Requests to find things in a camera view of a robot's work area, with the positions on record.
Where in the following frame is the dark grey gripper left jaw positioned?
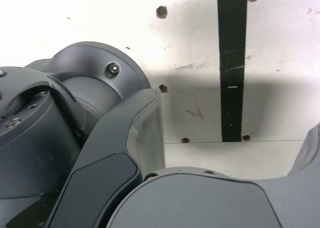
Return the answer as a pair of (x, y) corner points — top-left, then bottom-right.
(46, 87), (167, 228)

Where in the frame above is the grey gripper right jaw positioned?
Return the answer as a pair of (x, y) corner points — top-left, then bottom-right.
(106, 122), (320, 228)

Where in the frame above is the black tape strip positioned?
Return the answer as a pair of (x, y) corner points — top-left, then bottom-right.
(216, 0), (248, 143)

